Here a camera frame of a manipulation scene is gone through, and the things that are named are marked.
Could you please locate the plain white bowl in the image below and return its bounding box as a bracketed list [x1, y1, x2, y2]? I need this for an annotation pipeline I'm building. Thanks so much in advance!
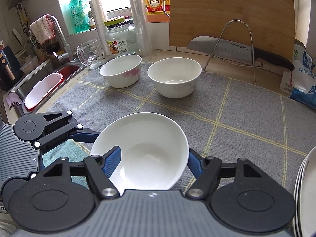
[90, 112, 189, 193]

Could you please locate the clear glass mug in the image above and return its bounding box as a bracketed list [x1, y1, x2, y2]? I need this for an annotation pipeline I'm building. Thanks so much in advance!
[77, 39, 103, 70]

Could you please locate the teal happy towel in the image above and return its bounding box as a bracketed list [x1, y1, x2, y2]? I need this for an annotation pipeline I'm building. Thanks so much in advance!
[42, 140, 92, 167]

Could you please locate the metal wire stand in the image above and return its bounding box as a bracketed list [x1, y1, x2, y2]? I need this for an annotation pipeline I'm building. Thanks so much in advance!
[202, 19, 257, 85]

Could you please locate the green dish soap bottle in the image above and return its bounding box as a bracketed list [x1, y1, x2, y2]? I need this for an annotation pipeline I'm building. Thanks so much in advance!
[69, 0, 89, 33]

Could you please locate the white plate with fruit print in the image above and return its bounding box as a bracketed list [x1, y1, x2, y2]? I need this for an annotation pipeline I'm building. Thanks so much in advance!
[292, 148, 316, 236]

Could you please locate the white bowl with pink flowers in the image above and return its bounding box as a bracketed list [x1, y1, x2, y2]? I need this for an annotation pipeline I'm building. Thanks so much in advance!
[99, 55, 142, 89]

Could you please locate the kitchen knife black handle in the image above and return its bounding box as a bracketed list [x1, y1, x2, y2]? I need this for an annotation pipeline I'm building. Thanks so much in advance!
[187, 36, 295, 71]

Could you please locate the white bowl with pale flowers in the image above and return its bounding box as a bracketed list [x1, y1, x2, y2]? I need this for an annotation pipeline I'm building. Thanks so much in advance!
[147, 57, 202, 99]

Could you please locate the red white basin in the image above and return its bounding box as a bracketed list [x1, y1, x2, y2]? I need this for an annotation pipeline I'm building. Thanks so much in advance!
[24, 65, 80, 111]

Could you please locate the orange cooking wine jug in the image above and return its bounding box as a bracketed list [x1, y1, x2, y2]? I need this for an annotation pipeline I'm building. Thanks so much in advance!
[141, 0, 171, 23]

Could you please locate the grey checked cloth mat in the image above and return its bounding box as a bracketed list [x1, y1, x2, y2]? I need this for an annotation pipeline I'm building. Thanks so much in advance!
[48, 63, 315, 192]

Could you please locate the glass jar green lid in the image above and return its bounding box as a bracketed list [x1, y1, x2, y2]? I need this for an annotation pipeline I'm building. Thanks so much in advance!
[104, 16, 139, 57]

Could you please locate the plastic wrap roll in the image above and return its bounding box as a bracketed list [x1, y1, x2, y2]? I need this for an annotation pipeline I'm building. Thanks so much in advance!
[130, 0, 153, 57]
[89, 0, 112, 56]

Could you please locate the metal faucet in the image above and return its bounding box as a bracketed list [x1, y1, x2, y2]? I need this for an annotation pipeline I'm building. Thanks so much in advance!
[29, 14, 74, 64]

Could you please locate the stainless sink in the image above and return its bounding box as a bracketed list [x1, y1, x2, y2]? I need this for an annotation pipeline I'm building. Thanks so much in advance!
[9, 59, 86, 117]

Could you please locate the pink striped dish cloth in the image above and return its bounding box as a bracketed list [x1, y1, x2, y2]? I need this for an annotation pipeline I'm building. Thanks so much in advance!
[30, 14, 56, 45]

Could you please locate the bamboo cutting board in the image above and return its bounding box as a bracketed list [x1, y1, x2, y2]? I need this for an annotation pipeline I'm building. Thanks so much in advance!
[169, 0, 295, 60]

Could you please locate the blue white salt bag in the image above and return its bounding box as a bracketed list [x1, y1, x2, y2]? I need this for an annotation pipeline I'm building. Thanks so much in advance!
[280, 40, 316, 110]

